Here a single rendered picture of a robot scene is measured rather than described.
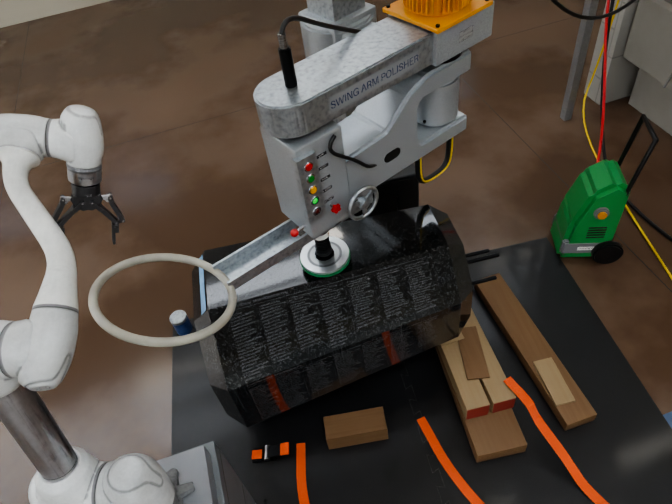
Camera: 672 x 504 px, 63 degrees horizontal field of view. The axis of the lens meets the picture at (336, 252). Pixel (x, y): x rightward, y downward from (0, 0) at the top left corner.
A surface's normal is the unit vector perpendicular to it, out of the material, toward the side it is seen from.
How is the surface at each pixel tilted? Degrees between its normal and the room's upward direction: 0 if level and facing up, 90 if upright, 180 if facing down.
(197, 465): 3
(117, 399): 0
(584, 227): 90
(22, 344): 27
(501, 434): 0
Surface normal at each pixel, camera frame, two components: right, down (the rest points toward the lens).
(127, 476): 0.04, -0.70
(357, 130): -0.17, -0.63
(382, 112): -0.58, -0.18
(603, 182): -0.65, -0.54
